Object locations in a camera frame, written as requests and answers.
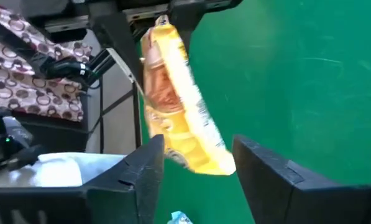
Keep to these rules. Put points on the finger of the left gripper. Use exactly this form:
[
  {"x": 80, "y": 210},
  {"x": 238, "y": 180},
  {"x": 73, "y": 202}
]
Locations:
[
  {"x": 120, "y": 37},
  {"x": 188, "y": 15}
]

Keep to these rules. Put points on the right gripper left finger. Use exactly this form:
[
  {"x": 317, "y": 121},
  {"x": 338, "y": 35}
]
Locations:
[{"x": 126, "y": 193}]

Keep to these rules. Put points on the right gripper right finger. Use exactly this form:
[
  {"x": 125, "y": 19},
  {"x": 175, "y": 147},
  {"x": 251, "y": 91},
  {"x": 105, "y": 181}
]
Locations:
[{"x": 281, "y": 199}]

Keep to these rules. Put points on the blue ramen noodle pack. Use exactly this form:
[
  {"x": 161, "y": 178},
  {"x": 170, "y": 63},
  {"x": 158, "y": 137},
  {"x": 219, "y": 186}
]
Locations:
[{"x": 179, "y": 218}]

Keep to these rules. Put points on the yellow creamy chicken ramen pack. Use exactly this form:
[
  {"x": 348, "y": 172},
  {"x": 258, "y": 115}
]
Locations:
[{"x": 179, "y": 124}]

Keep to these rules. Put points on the white sheet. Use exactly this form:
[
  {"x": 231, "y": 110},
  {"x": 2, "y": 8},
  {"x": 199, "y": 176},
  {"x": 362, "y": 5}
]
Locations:
[{"x": 57, "y": 169}]

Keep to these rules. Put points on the circle patterned cloth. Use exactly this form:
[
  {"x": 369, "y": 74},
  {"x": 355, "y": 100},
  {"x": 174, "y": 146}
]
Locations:
[{"x": 17, "y": 90}]

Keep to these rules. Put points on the black device green lights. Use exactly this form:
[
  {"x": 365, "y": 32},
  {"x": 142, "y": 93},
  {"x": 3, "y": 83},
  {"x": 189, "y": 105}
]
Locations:
[{"x": 14, "y": 133}]

